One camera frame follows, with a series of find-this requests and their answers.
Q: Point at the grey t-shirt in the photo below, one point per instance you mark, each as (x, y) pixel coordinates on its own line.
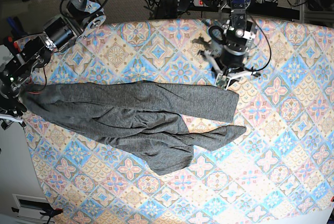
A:
(157, 122)

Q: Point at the red black clamp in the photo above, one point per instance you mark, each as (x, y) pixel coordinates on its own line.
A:
(12, 46)

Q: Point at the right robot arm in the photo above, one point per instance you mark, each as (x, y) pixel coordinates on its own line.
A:
(59, 33)

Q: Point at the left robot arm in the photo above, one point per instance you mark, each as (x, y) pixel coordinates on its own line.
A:
(235, 30)

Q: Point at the patterned tablecloth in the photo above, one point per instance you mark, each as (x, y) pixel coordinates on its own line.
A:
(281, 167)

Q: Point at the white vent panel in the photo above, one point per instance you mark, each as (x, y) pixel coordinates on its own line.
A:
(29, 207)

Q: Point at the white power strip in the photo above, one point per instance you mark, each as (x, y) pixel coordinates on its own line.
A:
(213, 3)

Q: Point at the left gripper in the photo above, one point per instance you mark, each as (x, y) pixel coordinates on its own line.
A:
(228, 66)

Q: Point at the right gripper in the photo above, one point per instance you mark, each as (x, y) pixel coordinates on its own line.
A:
(12, 109)

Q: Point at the black orange clamp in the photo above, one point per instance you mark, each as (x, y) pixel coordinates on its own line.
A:
(48, 212)

